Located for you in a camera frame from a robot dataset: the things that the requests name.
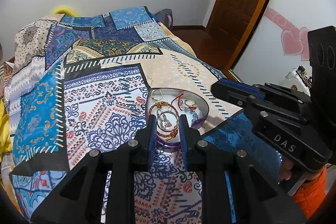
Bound silver bangle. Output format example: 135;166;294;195
157;110;180;133

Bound red string bracelet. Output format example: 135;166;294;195
171;93;197;110

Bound small bottles on appliance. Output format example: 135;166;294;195
297;66;311;83

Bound white sliding door pink hearts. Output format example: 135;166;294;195
234;0;336;94

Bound orange striped cloth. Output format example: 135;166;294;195
0;61;14;94

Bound white appliance with magnets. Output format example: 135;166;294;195
280;67;313;95

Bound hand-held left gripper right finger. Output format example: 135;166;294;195
180;114;307;224

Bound person's right forearm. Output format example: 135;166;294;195
291;165;327;207

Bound yellow blanket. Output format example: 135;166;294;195
0;98;12;161

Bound patchwork printed blanket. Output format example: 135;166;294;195
0;6;284;224

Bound yellow plastic object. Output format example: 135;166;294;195
52;5;77;16

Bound red and gold braided bracelet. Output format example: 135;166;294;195
157;130;180;142

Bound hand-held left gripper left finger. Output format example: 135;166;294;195
9;114;157;224

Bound dark backpack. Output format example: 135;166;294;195
154;9;174;29

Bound red beaded bracelet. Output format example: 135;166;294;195
148;101;171;113

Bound purple heart-shaped tin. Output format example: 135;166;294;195
145;88;210;152

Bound brown wooden door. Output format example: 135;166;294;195
206;0;276;75

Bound person's right hand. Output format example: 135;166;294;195
279;158;293;181

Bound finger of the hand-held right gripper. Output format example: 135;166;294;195
223;78;311;105
211;79;309;125

